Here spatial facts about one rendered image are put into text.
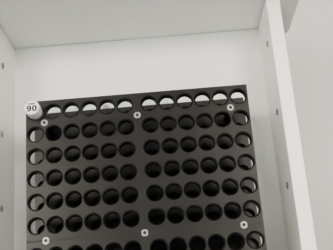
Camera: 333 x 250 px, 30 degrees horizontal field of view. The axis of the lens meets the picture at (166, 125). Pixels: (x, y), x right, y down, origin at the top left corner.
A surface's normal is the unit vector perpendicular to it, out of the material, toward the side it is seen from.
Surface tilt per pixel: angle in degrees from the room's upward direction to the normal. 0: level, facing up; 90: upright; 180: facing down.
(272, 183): 0
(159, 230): 0
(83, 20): 90
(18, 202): 0
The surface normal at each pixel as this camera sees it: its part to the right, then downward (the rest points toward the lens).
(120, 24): 0.07, 0.95
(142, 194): -0.04, -0.32
